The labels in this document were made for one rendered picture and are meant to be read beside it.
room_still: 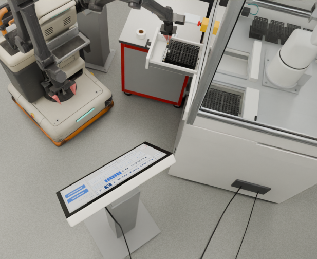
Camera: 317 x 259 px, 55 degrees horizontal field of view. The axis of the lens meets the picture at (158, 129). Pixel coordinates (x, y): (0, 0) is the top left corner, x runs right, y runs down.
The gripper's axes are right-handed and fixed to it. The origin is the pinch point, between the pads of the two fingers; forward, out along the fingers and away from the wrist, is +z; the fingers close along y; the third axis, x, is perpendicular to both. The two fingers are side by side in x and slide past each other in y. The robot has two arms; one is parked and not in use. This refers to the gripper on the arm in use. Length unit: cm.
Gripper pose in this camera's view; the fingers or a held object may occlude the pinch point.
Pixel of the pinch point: (168, 39)
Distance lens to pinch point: 204.2
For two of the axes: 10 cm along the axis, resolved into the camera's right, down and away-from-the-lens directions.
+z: 0.2, 4.9, 8.7
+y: 9.7, 2.0, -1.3
